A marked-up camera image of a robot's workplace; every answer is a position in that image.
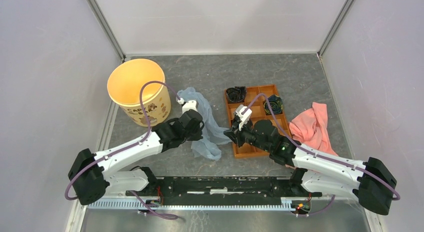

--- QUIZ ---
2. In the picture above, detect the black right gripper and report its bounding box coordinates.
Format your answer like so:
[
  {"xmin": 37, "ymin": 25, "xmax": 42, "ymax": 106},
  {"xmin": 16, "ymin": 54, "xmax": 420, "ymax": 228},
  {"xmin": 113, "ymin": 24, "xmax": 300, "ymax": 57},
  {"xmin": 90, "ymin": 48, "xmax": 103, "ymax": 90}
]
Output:
[{"xmin": 223, "ymin": 117, "xmax": 271, "ymax": 153}]

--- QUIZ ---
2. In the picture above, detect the light blue plastic trash bag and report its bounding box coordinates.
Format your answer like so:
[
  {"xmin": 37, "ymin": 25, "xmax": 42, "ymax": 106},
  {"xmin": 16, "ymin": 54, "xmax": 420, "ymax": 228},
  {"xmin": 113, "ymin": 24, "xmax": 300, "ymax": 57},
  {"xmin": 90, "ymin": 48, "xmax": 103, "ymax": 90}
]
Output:
[{"xmin": 177, "ymin": 87, "xmax": 231, "ymax": 161}]

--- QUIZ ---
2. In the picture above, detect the yellow capybara trash bin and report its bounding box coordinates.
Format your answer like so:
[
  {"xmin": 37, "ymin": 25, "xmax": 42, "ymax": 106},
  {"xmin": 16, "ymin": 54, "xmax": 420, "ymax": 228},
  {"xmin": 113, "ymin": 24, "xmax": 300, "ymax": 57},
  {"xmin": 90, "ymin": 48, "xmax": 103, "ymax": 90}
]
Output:
[{"xmin": 107, "ymin": 59, "xmax": 171, "ymax": 127}]

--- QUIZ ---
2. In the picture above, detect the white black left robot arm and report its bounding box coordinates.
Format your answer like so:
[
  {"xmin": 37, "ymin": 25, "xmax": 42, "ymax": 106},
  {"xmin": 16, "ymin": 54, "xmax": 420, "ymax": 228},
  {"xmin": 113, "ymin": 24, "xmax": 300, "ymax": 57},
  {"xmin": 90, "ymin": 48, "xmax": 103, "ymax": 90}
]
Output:
[{"xmin": 65, "ymin": 109, "xmax": 205, "ymax": 205}]

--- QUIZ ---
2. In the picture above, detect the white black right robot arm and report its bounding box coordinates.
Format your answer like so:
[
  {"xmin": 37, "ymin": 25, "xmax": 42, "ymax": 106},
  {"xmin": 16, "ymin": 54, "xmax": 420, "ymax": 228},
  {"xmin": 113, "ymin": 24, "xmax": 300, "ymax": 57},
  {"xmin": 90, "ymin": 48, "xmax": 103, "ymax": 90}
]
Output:
[{"xmin": 224, "ymin": 120, "xmax": 400, "ymax": 215}]

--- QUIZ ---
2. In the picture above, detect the orange compartment tray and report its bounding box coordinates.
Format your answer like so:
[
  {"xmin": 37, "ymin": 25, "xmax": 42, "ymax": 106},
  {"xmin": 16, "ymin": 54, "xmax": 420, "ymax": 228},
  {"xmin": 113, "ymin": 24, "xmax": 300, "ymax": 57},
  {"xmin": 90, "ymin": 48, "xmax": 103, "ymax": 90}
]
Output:
[{"xmin": 224, "ymin": 84, "xmax": 292, "ymax": 137}]

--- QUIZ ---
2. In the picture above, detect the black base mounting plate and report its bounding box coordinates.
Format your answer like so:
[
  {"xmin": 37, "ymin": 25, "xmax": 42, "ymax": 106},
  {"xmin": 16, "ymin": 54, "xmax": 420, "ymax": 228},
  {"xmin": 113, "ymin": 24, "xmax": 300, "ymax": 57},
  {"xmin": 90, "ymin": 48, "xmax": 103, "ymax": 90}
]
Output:
[{"xmin": 136, "ymin": 176, "xmax": 322, "ymax": 206}]

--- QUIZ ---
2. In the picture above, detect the pink cloth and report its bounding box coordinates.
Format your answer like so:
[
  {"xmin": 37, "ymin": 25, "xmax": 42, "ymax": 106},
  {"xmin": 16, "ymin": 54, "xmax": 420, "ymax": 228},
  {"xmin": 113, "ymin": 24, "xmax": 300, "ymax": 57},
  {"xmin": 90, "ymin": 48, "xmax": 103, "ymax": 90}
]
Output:
[{"xmin": 289, "ymin": 102, "xmax": 337, "ymax": 156}]

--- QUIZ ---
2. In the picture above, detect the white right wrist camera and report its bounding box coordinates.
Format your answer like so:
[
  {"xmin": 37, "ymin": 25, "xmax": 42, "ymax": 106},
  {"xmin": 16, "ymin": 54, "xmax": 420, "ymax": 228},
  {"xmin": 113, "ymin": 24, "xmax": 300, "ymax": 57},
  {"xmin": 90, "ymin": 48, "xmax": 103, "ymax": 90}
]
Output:
[{"xmin": 232, "ymin": 104, "xmax": 253, "ymax": 131}]

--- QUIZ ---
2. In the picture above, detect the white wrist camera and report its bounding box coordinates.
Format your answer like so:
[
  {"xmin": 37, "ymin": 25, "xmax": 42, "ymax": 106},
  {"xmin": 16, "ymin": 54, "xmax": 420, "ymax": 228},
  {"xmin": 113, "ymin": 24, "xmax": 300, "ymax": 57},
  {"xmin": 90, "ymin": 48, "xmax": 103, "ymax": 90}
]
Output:
[
  {"xmin": 181, "ymin": 100, "xmax": 198, "ymax": 114},
  {"xmin": 232, "ymin": 104, "xmax": 253, "ymax": 131}
]

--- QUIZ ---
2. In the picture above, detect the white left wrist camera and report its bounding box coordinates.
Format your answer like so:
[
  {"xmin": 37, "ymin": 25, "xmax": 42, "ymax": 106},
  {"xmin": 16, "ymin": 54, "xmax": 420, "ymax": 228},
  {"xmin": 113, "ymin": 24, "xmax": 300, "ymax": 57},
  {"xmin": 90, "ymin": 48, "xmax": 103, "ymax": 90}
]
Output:
[{"xmin": 181, "ymin": 100, "xmax": 198, "ymax": 114}]

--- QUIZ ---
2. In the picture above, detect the aluminium frame rail front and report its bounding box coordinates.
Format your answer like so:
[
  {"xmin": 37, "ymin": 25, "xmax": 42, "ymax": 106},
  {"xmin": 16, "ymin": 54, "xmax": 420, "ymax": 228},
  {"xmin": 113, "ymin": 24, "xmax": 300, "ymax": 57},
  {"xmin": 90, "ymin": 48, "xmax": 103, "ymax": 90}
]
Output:
[{"xmin": 76, "ymin": 176, "xmax": 376, "ymax": 200}]

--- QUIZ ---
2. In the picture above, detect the white slotted cable duct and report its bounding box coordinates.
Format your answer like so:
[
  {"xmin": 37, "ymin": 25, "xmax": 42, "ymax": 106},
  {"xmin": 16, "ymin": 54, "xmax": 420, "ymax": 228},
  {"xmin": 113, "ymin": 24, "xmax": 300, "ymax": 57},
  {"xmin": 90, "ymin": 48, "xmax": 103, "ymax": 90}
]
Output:
[{"xmin": 87, "ymin": 198, "xmax": 295, "ymax": 212}]

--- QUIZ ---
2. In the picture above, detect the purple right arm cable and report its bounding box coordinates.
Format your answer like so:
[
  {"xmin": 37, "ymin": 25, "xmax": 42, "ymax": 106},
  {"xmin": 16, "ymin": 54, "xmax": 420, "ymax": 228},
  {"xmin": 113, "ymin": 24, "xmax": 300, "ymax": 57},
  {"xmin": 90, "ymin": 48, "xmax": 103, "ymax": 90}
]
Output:
[{"xmin": 244, "ymin": 93, "xmax": 402, "ymax": 218}]

